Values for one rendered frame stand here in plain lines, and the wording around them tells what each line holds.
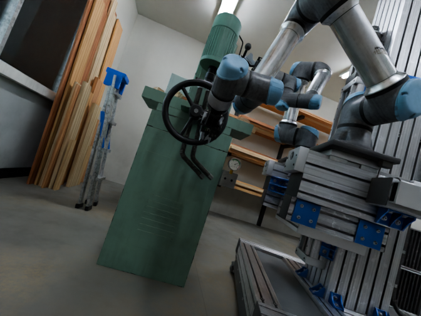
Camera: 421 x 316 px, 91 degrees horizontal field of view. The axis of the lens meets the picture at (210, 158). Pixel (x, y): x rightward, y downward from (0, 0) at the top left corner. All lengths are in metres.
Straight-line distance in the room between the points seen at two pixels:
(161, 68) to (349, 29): 3.27
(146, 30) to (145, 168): 3.29
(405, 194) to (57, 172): 2.38
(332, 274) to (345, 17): 0.95
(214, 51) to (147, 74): 2.56
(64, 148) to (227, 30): 1.75
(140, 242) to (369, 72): 1.14
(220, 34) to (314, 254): 1.25
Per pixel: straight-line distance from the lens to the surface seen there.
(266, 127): 3.38
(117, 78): 2.00
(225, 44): 1.37
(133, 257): 1.18
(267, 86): 0.62
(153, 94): 1.14
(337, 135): 0.93
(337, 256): 1.11
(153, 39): 4.06
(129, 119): 3.63
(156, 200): 1.09
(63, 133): 2.34
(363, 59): 0.85
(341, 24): 0.85
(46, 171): 2.40
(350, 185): 0.88
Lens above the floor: 0.57
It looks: 5 degrees up
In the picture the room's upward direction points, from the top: 18 degrees clockwise
